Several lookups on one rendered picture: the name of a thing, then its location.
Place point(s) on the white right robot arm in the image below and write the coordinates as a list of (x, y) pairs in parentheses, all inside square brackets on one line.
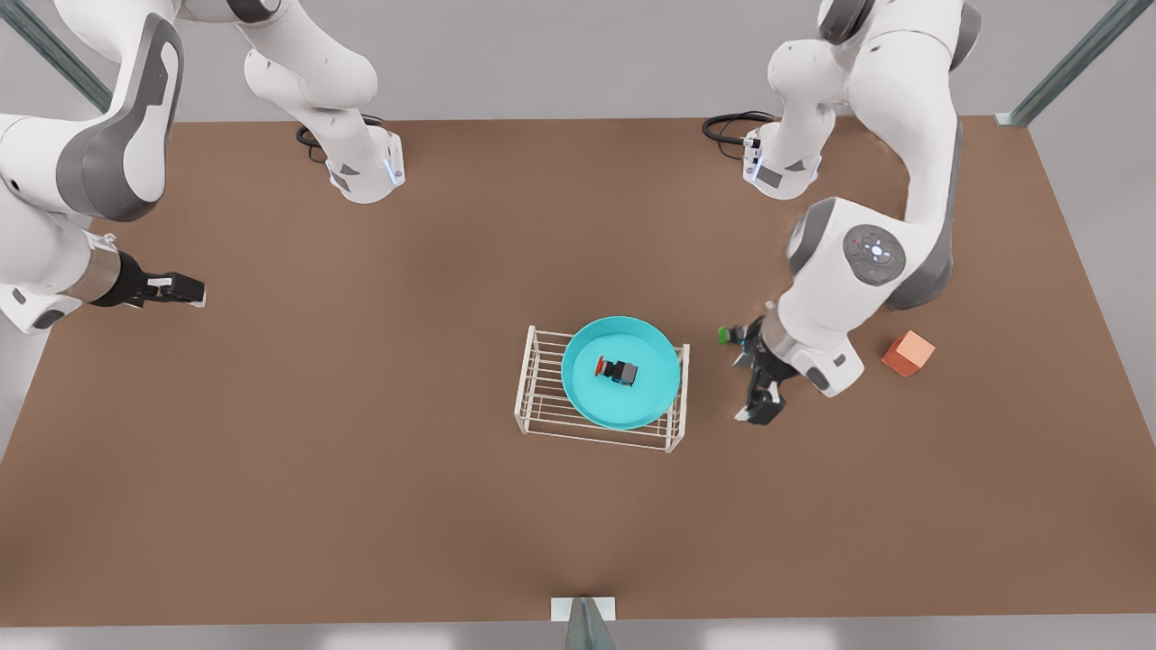
[(117, 162)]

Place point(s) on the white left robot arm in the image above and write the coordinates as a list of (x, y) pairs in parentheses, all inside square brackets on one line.
[(903, 135)]

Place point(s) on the teal plate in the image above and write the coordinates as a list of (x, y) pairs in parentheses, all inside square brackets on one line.
[(587, 397)]

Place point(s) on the orange cube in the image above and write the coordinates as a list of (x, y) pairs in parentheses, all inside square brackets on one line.
[(907, 354)]

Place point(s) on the green button switch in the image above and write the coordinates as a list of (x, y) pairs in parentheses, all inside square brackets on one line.
[(724, 336)]

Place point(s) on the red button switch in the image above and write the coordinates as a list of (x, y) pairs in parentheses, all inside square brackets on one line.
[(623, 371)]

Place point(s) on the silver frame post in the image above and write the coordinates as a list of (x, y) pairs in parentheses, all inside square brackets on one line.
[(1066, 68), (585, 623), (54, 50)]

